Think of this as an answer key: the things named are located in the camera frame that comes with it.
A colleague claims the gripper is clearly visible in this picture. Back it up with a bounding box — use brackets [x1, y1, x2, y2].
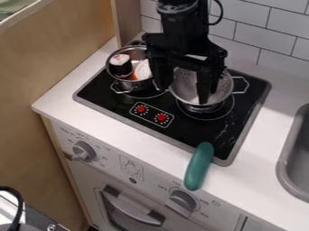
[139, 8, 229, 106]

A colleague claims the toy sink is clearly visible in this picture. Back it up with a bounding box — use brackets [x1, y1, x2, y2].
[275, 102, 309, 204]

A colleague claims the silver strainer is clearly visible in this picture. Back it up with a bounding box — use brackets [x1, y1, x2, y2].
[167, 66, 251, 115]

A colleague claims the white and orange toy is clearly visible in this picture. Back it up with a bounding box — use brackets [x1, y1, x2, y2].
[131, 59, 155, 82]

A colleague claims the toy stove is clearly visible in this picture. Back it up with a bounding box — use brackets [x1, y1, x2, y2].
[72, 64, 273, 168]

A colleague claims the silver pot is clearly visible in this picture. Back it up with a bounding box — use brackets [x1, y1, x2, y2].
[103, 43, 164, 94]

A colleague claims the toy sushi roll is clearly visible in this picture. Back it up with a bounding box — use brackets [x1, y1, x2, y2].
[107, 52, 135, 79]

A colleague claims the blue-green toy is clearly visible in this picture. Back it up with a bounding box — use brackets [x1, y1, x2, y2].
[182, 141, 217, 192]

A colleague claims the black cable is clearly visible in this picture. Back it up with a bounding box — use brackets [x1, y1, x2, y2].
[0, 186, 26, 231]

